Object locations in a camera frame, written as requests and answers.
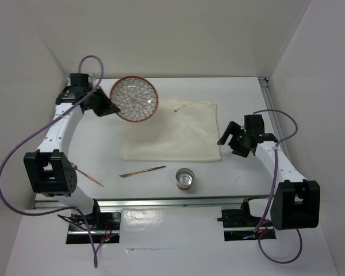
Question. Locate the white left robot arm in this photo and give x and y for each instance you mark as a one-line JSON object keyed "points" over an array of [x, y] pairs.
{"points": [[49, 170]]}

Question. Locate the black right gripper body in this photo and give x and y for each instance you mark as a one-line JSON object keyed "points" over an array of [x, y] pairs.
{"points": [[238, 140]]}

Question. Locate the metal cup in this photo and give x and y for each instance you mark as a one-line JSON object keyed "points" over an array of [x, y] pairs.
{"points": [[184, 178]]}

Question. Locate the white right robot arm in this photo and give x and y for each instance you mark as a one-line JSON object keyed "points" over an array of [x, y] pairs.
{"points": [[294, 201]]}

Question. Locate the copper knife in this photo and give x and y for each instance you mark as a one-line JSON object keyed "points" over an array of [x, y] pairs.
{"points": [[140, 172]]}

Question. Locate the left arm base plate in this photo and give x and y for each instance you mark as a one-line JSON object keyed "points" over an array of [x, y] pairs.
{"points": [[107, 230]]}

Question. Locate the aluminium rail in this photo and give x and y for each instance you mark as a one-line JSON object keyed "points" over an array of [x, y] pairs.
{"points": [[276, 100], [225, 202]]}

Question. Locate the cream cloth napkin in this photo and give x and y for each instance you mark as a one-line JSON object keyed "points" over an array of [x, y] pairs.
{"points": [[180, 131]]}

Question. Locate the floral patterned ceramic plate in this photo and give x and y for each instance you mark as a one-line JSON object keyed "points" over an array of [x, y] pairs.
{"points": [[136, 98]]}

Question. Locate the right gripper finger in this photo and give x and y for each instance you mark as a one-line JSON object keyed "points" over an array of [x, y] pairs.
{"points": [[239, 151], [232, 129]]}

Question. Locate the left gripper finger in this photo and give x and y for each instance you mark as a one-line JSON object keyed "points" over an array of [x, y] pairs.
{"points": [[104, 101], [101, 112]]}

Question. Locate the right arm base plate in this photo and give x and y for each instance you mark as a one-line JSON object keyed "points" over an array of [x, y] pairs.
{"points": [[239, 225]]}

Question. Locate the aluminium right side rail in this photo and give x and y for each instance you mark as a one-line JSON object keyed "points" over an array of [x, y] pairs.
{"points": [[276, 100]]}

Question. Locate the aluminium front rail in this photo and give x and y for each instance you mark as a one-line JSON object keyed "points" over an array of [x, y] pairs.
{"points": [[225, 202]]}

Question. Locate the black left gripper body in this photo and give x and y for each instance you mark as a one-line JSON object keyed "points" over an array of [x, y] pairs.
{"points": [[90, 103]]}

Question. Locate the copper fork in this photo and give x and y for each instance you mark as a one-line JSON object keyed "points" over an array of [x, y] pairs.
{"points": [[75, 167]]}

